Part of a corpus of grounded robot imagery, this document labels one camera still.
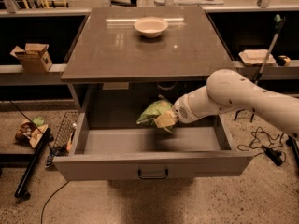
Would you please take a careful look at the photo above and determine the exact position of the black drawer handle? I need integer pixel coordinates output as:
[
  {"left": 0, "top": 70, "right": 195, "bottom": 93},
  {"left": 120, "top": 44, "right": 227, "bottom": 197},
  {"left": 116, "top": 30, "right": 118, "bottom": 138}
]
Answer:
[{"left": 137, "top": 169, "right": 169, "bottom": 180}]

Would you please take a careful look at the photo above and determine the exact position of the green jalapeno chip bag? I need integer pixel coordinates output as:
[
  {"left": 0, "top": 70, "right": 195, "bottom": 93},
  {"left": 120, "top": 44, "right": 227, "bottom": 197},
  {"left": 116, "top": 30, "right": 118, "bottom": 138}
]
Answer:
[{"left": 136, "top": 95, "right": 173, "bottom": 127}]

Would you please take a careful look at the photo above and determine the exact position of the yellow tape measure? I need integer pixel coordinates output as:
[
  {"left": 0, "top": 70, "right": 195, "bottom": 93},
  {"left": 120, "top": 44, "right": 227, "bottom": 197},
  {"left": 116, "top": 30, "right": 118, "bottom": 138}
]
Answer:
[{"left": 277, "top": 55, "right": 291, "bottom": 67}]

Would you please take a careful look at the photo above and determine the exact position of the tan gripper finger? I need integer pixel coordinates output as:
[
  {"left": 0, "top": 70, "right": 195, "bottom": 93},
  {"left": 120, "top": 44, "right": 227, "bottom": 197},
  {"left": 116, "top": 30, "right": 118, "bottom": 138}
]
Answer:
[{"left": 154, "top": 110, "right": 178, "bottom": 128}]

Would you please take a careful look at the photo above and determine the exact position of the black floor cable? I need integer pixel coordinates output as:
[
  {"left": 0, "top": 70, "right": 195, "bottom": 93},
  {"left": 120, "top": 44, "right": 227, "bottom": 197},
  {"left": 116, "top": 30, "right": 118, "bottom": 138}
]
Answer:
[{"left": 40, "top": 180, "right": 70, "bottom": 224}]

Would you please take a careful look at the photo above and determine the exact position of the brown snack bag on floor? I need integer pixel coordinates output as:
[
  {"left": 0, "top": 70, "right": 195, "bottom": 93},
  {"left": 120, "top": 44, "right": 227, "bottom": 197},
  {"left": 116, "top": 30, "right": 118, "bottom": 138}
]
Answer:
[{"left": 15, "top": 117, "right": 49, "bottom": 148}]

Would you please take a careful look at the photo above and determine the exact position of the reacher grabber tool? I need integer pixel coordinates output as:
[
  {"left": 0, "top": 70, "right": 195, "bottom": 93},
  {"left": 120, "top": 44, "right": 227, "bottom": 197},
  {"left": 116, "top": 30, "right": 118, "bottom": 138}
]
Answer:
[{"left": 234, "top": 13, "right": 287, "bottom": 123}]

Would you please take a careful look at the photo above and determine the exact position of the open cardboard box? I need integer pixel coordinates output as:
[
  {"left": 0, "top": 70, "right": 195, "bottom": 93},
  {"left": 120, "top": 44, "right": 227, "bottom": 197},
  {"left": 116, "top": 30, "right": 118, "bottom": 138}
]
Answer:
[{"left": 10, "top": 43, "right": 52, "bottom": 74}]

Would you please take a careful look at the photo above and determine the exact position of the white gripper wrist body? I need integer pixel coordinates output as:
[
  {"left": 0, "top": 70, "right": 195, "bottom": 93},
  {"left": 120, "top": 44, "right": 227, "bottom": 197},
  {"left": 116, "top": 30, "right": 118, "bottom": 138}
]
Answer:
[{"left": 173, "top": 86, "right": 232, "bottom": 124}]

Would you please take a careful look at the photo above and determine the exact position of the wire mesh basket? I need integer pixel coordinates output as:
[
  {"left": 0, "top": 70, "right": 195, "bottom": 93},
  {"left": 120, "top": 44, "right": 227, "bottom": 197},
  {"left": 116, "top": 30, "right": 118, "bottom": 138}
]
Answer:
[{"left": 45, "top": 111, "right": 78, "bottom": 168}]

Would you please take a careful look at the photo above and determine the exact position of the white paper bowl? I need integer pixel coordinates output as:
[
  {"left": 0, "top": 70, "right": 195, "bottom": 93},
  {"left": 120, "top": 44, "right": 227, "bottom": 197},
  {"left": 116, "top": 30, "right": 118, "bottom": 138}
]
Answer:
[{"left": 134, "top": 17, "right": 168, "bottom": 38}]

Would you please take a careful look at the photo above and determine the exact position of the grey drawer cabinet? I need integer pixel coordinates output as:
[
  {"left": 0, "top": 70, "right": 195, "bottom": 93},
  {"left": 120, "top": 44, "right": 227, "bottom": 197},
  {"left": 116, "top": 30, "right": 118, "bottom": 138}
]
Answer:
[{"left": 61, "top": 6, "right": 240, "bottom": 112}]

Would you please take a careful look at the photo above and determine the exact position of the black pole right floor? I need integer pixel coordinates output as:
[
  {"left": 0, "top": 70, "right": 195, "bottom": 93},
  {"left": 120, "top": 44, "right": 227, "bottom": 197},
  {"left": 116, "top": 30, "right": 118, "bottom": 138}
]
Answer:
[{"left": 286, "top": 136, "right": 299, "bottom": 168}]

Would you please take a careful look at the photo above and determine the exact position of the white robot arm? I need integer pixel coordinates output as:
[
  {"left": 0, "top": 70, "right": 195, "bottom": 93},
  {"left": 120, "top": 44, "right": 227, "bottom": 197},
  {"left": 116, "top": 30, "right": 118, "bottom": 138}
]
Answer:
[{"left": 154, "top": 69, "right": 299, "bottom": 140}]

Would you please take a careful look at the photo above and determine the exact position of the black pole on floor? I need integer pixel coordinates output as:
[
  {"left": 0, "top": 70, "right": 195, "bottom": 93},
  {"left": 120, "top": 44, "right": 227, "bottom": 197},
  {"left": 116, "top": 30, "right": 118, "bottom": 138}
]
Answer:
[{"left": 14, "top": 128, "right": 50, "bottom": 200}]

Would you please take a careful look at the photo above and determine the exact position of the open grey top drawer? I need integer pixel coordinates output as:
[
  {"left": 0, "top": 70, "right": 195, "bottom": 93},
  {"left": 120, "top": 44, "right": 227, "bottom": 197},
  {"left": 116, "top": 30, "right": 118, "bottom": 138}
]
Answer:
[{"left": 52, "top": 83, "right": 254, "bottom": 182}]

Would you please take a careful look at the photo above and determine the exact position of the white foam takeout container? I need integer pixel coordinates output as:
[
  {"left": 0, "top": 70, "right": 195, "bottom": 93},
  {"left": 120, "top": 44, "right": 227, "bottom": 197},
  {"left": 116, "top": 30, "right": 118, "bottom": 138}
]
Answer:
[{"left": 238, "top": 49, "right": 268, "bottom": 66}]

